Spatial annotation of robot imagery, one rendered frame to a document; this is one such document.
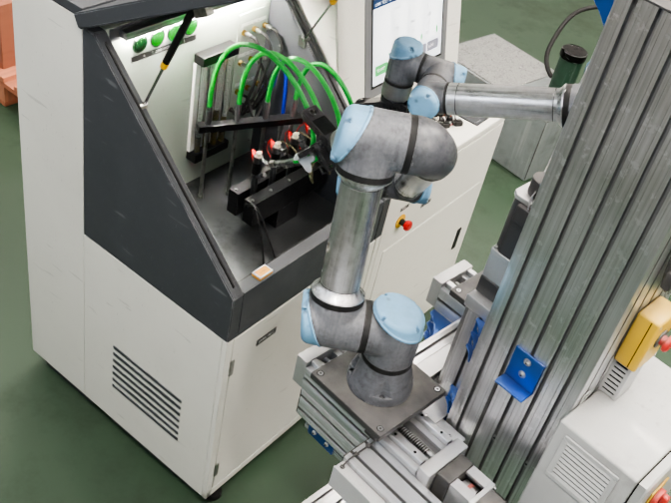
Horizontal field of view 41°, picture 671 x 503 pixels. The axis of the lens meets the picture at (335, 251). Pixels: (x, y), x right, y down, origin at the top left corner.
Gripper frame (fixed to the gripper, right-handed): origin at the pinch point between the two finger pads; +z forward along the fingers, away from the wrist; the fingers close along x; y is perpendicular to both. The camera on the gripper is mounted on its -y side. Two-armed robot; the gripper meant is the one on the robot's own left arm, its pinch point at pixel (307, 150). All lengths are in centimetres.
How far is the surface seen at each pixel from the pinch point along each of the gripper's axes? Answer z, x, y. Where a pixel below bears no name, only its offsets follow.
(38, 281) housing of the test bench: 88, -66, 0
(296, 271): 11.8, -14.1, 28.6
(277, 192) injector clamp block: 23.7, -3.2, 7.3
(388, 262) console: 48, 32, 47
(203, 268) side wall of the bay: 5.1, -39.1, 14.8
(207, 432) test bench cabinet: 42, -50, 61
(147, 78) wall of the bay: 17.9, -24.2, -36.2
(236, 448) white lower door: 55, -42, 74
